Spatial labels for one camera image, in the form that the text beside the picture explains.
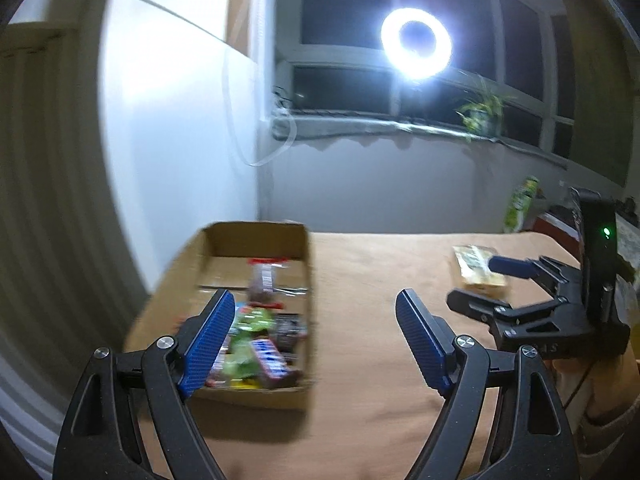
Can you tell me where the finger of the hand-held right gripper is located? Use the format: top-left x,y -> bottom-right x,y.
446,287 -> 572,334
489,255 -> 582,302

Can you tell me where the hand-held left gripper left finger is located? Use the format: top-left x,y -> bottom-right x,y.
54,288 -> 237,480

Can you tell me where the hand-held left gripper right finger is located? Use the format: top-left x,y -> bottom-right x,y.
395,288 -> 581,480

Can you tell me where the green snack packet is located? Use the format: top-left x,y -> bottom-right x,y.
227,307 -> 276,381

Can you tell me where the brown and blue snack bar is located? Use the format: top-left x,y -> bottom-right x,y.
250,339 -> 303,390

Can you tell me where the dark snack packet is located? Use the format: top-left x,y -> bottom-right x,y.
274,312 -> 308,356

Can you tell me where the clear red-topped snack packet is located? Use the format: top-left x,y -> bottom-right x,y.
248,256 -> 291,308

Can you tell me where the cardboard box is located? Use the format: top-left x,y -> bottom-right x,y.
124,220 -> 317,413

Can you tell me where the person's right forearm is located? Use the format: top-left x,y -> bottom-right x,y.
580,360 -> 640,461

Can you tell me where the person's right hand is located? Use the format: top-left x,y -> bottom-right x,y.
550,358 -> 608,413

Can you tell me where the red box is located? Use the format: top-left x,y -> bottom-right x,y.
532,210 -> 586,256

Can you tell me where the green bag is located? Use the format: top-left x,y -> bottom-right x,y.
502,176 -> 541,233

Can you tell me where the potted plant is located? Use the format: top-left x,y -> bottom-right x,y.
456,75 -> 516,141

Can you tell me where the grey insulated pipe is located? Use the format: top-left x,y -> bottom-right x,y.
270,110 -> 571,166

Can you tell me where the white cabinet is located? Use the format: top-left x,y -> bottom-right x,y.
100,0 -> 266,291

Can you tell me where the window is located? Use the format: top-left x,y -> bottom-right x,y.
272,0 -> 631,181

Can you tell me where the white cable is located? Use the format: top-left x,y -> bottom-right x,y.
222,45 -> 298,167

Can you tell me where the ring light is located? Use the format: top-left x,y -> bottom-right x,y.
381,7 -> 453,80

